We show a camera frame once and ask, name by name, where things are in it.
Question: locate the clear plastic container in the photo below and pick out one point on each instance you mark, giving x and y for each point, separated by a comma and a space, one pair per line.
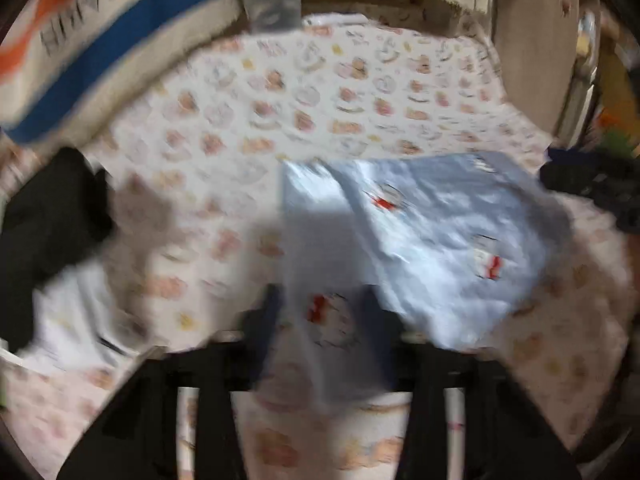
270, 0

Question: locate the striped blanket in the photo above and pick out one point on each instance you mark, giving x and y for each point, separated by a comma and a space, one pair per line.
100, 45

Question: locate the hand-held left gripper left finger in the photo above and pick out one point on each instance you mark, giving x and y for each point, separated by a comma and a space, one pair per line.
267, 330

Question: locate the beige oval board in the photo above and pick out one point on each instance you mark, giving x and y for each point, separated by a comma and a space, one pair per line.
540, 50

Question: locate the bear print bed sheet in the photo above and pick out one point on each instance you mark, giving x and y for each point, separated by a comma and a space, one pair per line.
300, 110

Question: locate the white garment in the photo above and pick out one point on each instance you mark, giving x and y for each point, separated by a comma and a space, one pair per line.
75, 320

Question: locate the black garment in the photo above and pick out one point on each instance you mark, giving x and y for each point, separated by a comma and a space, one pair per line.
45, 240

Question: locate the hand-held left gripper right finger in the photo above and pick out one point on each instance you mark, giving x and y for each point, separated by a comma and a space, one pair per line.
380, 340

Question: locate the colourful plastic toys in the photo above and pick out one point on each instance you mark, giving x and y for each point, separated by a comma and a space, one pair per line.
617, 127

